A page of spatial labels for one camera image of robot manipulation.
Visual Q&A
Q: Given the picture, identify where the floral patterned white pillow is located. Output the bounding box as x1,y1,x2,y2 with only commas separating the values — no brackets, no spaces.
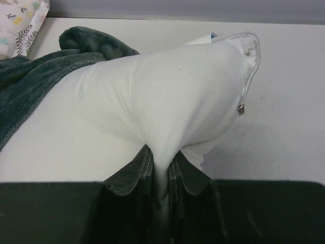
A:
1,0,50,59

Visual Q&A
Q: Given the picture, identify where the dark green plush pillowcase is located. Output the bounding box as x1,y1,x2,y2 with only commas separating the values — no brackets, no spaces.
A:
1,26,139,147

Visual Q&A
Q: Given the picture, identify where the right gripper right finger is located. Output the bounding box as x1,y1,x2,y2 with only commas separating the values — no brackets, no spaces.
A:
168,151,229,243

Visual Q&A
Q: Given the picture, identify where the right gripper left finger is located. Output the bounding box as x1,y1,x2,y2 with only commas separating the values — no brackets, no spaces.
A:
88,145,154,243

